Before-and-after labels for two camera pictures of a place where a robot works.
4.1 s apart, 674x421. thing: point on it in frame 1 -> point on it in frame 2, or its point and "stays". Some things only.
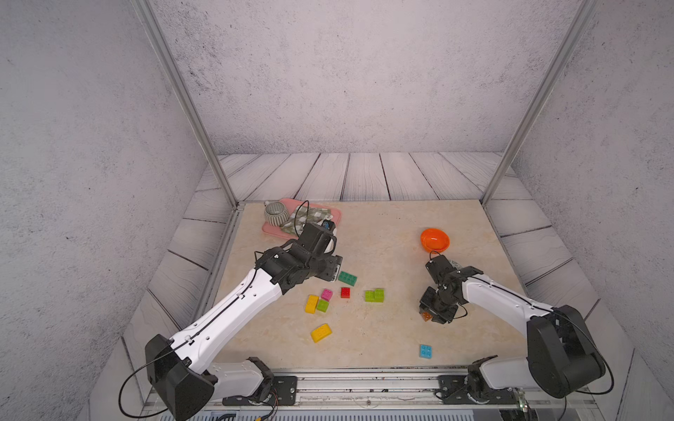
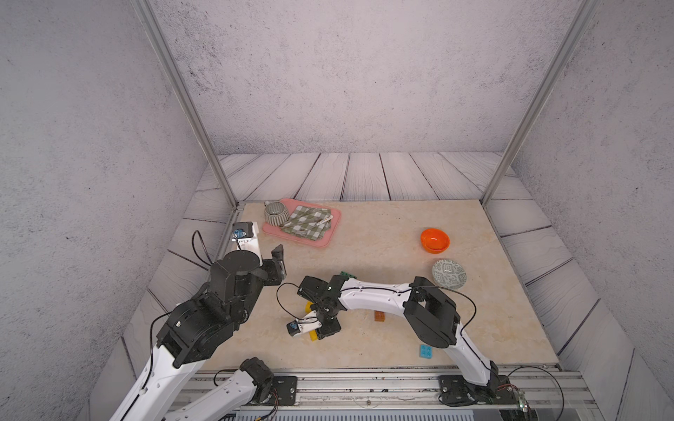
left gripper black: [332, 270] -> [275, 266]
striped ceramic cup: [276, 214] stays
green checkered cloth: [304, 215] stays
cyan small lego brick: [426, 351] stays
